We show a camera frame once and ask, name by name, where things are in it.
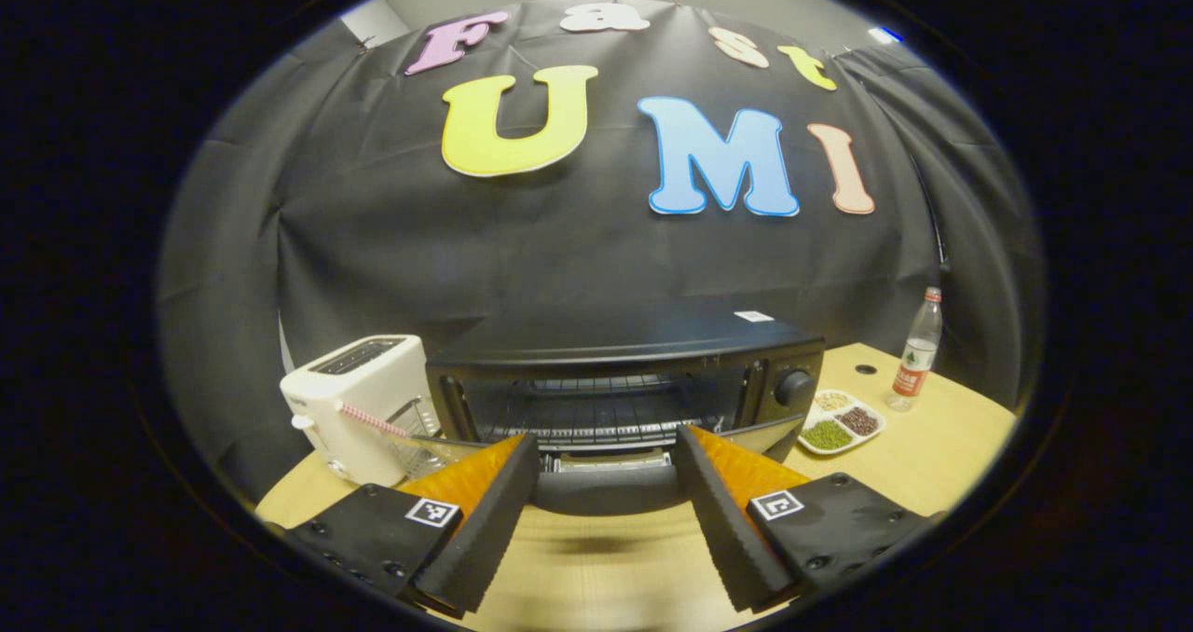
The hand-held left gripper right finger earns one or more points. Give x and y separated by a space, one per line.
727 520

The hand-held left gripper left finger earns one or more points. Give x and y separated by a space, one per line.
485 529

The black electric oven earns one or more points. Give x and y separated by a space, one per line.
624 343

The clear glass container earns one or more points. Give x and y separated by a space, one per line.
429 455

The white divided dish of beans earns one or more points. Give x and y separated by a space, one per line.
839 419

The pink striped straw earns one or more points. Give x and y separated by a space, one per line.
373 419

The white toaster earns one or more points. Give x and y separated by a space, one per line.
363 399

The clear water bottle red label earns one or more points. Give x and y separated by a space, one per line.
915 357

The small ceiling light panel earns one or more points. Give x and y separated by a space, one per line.
887 34

